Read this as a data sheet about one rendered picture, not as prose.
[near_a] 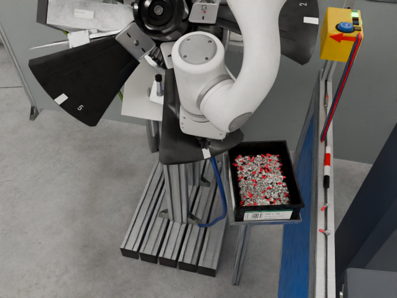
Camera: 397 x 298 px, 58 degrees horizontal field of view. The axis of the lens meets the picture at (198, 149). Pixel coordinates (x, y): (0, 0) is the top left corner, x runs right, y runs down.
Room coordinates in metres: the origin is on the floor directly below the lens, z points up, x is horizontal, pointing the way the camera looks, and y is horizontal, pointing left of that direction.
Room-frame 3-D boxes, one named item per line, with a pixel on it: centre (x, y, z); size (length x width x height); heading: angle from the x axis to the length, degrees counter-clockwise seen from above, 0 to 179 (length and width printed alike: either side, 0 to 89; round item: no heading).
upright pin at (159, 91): (0.80, 0.11, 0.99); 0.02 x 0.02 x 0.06
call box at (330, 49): (1.00, -0.43, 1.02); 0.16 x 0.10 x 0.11; 167
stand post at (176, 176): (0.93, 0.09, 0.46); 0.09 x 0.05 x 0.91; 77
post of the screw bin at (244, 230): (0.65, -0.16, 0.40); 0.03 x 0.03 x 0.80; 2
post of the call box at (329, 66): (1.00, -0.43, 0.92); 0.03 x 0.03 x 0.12; 77
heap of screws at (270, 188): (0.58, -0.17, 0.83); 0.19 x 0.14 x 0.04; 3
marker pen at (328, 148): (0.61, -0.34, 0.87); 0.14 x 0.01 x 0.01; 164
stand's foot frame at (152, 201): (1.02, 0.07, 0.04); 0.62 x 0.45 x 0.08; 167
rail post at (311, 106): (1.03, -0.44, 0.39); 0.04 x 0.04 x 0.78; 77
